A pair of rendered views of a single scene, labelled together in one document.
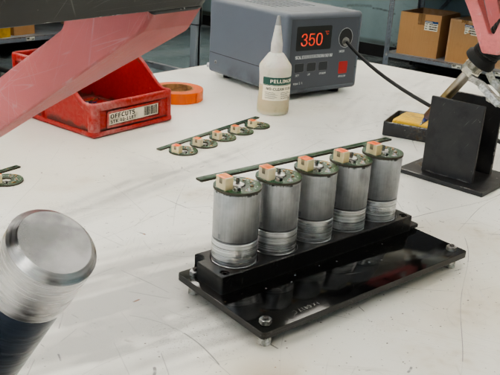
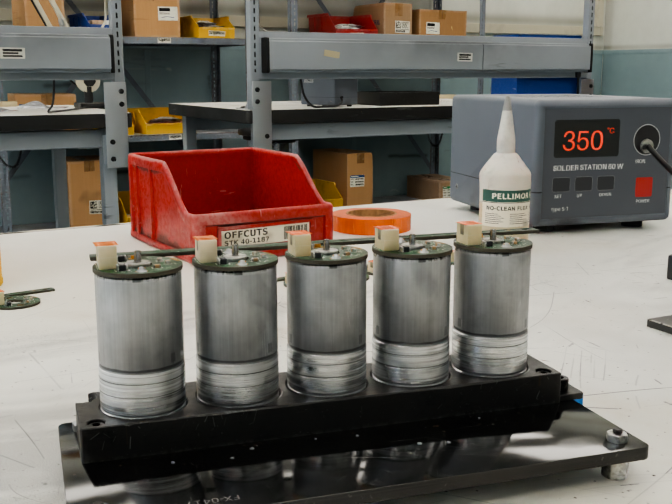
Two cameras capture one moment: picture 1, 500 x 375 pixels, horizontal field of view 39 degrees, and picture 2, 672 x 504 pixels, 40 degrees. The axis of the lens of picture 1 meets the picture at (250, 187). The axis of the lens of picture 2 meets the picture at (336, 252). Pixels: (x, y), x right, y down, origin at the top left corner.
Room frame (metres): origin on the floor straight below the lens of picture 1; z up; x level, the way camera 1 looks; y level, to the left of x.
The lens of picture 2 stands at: (0.12, -0.14, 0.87)
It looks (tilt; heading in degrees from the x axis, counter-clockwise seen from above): 11 degrees down; 22
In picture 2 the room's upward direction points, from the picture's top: straight up
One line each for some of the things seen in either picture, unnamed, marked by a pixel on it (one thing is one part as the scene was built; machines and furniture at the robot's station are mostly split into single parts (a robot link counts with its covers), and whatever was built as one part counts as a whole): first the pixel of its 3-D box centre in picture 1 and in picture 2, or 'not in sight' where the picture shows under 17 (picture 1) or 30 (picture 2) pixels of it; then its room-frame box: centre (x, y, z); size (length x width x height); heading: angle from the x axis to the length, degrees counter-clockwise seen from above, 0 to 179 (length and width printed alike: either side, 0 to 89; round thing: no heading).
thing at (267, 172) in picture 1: (268, 172); (208, 249); (0.35, -0.01, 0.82); 0.01 x 0.01 x 0.01; 40
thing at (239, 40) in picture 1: (282, 44); (554, 157); (0.87, -0.03, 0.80); 0.15 x 0.12 x 0.10; 38
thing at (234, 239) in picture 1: (235, 228); (141, 348); (0.34, 0.01, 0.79); 0.02 x 0.02 x 0.05
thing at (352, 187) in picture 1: (346, 198); (410, 323); (0.39, -0.06, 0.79); 0.02 x 0.02 x 0.05
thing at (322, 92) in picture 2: not in sight; (329, 91); (2.97, 1.02, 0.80); 0.15 x 0.12 x 0.10; 70
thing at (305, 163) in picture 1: (306, 163); (301, 243); (0.37, -0.03, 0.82); 0.01 x 0.01 x 0.01; 40
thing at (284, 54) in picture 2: not in sight; (441, 59); (3.14, 0.69, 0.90); 1.30 x 0.06 x 0.12; 141
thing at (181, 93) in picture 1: (175, 92); (371, 220); (0.76, 0.09, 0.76); 0.06 x 0.06 x 0.01
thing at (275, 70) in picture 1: (275, 65); (505, 172); (0.73, -0.02, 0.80); 0.03 x 0.03 x 0.10
